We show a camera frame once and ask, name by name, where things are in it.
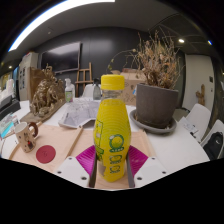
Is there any black backpack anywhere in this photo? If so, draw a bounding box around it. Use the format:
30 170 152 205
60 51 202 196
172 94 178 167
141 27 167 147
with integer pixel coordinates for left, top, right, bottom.
203 131 224 161

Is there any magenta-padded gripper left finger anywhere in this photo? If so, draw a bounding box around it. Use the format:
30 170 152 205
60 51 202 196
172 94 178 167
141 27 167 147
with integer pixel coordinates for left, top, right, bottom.
54 144 99 189

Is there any clear bottle with dark cap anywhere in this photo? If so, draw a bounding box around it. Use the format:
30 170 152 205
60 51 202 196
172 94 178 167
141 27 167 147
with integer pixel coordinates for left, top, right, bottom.
92 78 102 101

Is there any wooden easel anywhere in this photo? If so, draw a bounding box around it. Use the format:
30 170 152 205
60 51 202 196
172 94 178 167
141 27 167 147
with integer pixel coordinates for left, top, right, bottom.
74 61 94 98

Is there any yellow drink bottle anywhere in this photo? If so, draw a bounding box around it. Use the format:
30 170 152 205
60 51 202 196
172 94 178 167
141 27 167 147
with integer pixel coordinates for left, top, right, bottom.
93 74 133 183

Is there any flat round red coaster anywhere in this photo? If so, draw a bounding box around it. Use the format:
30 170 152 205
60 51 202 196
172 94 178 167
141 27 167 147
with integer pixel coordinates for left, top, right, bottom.
35 144 57 165

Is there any wooden wall figure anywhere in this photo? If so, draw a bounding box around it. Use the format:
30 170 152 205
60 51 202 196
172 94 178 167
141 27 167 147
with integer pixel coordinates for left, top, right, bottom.
195 83 207 107

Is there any white chair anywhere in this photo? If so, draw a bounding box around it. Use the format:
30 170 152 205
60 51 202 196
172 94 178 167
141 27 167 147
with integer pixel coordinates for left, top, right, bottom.
81 83 96 99
199 119 224 160
181 103 212 143

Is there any brown clay relief sculpture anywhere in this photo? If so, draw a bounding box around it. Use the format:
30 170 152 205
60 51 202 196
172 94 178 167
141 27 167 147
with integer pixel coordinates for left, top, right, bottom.
20 64 67 124

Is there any long ceiling light strip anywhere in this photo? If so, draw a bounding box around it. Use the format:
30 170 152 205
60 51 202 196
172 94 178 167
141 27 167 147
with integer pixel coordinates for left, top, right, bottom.
8 0 116 53

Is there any cardboard box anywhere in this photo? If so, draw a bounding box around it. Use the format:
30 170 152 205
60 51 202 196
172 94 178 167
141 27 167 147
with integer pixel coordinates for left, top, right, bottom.
111 68 148 107

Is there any white spray bottle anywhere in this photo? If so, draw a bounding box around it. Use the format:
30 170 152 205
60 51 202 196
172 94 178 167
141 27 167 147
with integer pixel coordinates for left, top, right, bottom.
64 78 76 103

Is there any black wall screen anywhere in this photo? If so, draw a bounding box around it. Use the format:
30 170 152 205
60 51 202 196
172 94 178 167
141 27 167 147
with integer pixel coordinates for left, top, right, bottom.
39 41 82 74

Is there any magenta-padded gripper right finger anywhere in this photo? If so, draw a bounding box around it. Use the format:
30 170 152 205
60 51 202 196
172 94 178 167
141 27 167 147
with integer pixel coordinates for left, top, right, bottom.
125 145 168 189

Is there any grey plant saucer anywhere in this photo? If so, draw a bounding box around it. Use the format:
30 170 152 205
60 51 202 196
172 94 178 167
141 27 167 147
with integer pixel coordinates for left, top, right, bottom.
129 109 178 135

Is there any folded newspaper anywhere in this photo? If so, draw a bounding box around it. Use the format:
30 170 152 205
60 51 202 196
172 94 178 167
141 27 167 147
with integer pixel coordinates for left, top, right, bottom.
58 99 101 129

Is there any grey pot with dried plant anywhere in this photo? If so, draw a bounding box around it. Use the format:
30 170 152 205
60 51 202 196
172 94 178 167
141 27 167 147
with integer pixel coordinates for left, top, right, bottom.
106 29 185 130

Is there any white cabinet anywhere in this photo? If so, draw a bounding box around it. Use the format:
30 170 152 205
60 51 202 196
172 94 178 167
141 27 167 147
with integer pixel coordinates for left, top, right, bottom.
18 51 39 101

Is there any black box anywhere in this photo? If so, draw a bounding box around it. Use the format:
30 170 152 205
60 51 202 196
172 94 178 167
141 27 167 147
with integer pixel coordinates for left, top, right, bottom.
0 98 22 121

